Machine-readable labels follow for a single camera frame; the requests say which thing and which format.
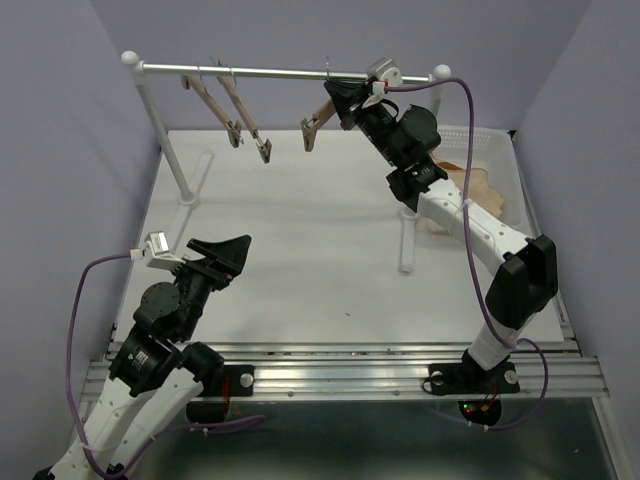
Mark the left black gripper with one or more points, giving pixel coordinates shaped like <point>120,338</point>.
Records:
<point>226,257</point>

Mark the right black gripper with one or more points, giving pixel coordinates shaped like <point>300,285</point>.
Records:
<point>356,93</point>

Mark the wooden clip hanger with underwear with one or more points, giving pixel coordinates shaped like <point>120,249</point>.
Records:
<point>310,126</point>

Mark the beige underwear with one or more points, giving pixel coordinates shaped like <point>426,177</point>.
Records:
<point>480,190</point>

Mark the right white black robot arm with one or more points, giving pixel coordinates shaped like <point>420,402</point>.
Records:
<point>523,268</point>

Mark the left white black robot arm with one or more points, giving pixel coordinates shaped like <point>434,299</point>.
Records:
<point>158,369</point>

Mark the brown orange underwear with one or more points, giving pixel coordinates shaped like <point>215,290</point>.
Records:
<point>448,166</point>

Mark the leftmost wooden clip hanger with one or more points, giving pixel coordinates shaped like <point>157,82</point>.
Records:
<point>233,129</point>

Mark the white plastic basket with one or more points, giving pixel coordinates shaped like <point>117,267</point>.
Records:
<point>492,151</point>

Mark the white clothes rack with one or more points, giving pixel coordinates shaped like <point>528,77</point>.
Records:
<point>190,188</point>

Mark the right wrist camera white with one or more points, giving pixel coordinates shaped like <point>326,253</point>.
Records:
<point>381,75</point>

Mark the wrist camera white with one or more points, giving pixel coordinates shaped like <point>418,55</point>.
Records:
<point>381,75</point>
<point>155,252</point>

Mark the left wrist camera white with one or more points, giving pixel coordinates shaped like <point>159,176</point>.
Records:
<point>155,252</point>

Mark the aluminium mounting rail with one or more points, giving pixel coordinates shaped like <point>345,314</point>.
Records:
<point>342,372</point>

